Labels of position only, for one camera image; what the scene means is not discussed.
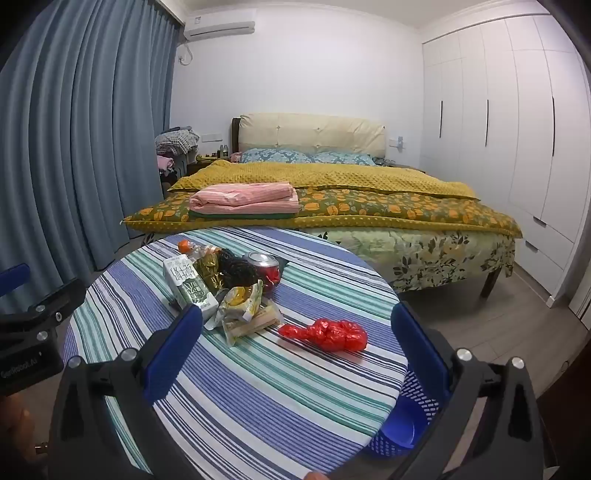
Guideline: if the green folded cloth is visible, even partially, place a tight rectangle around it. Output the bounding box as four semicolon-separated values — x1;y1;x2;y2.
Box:
191;210;299;220

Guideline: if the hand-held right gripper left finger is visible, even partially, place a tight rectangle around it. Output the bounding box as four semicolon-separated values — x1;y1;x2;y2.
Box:
47;304;205;480

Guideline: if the grey-blue curtain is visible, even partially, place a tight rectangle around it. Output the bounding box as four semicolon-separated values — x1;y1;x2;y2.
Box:
0;0;182;274

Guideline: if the yellow snack packet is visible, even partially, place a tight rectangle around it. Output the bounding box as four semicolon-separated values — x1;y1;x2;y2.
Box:
203;279;265;331

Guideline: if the green and white milk carton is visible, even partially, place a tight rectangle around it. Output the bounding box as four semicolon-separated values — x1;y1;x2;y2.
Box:
163;255;219;320

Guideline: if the mustard and floral quilt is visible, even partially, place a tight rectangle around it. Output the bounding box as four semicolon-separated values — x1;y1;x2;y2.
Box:
121;159;523;239

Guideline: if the plastic bottle with orange cap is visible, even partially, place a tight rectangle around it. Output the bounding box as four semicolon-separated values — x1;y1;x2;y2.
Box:
178;239;223;258

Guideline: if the dark wooden nightstand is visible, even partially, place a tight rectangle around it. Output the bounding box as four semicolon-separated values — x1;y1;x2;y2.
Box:
187;154;232;176

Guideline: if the red drink can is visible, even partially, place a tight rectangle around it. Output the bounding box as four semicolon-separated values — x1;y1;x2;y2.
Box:
245;251;283;278

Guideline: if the teal floral pillow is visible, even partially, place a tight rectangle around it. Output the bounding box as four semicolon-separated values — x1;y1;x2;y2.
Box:
240;148;315;165
311;151;377;167

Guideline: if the cream padded headboard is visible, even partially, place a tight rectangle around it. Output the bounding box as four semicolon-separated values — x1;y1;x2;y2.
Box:
239;113;387;160

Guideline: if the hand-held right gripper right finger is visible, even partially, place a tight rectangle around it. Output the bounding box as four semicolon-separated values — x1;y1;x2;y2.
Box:
390;301;546;480

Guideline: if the white air conditioner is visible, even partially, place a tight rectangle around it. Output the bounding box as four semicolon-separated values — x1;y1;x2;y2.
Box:
183;8;256;43

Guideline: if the blue plastic basket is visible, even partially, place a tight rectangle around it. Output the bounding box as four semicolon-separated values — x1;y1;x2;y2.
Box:
365;364;451;459

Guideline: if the gold foil packet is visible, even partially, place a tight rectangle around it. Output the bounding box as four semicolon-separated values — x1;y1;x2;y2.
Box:
194;256;228;297

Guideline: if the black mesh net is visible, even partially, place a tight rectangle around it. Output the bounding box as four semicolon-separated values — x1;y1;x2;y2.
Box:
217;248;262;292

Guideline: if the person's left hand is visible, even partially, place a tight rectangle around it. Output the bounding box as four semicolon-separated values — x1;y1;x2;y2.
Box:
0;396;52;464

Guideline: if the white wardrobe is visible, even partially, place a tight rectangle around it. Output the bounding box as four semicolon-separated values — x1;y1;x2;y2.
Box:
421;14;591;302

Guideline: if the pile of patterned clothes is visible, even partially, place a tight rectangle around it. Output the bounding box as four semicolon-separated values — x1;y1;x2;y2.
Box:
154;126;201;158

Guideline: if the pink striped folded cloth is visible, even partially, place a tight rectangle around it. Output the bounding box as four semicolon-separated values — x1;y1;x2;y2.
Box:
189;182;300;216

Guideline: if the red plastic bag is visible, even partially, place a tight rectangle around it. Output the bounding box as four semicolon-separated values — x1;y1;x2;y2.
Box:
278;318;369;354

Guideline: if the round table, striped cloth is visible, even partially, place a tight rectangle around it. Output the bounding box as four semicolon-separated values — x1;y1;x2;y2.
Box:
62;226;410;480

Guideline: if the clear sandwich wrapper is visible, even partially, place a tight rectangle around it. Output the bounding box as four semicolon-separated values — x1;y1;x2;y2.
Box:
222;299;285;347

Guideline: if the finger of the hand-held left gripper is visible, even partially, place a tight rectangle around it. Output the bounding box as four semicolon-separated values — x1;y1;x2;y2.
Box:
0;263;31;304
0;277;88;340

